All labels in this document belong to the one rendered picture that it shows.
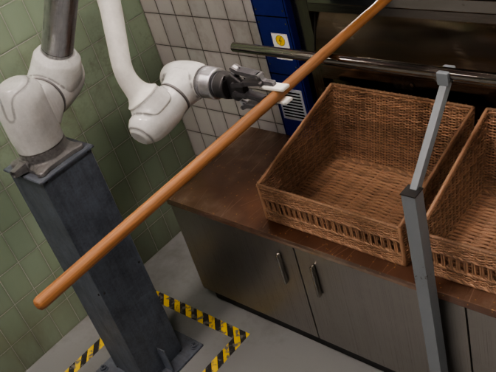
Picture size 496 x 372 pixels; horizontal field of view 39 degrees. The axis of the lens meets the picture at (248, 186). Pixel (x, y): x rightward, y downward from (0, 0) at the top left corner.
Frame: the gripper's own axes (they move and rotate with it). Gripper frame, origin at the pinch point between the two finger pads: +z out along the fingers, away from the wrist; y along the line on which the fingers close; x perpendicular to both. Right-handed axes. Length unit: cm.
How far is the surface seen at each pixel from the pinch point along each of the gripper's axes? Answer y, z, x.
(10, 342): 102, -127, 57
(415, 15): 7, 6, -60
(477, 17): 6, 26, -59
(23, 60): 5, -126, -3
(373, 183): 60, -6, -41
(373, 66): 2.6, 14.8, -22.2
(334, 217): 50, 0, -10
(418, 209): 28.0, 36.4, 0.0
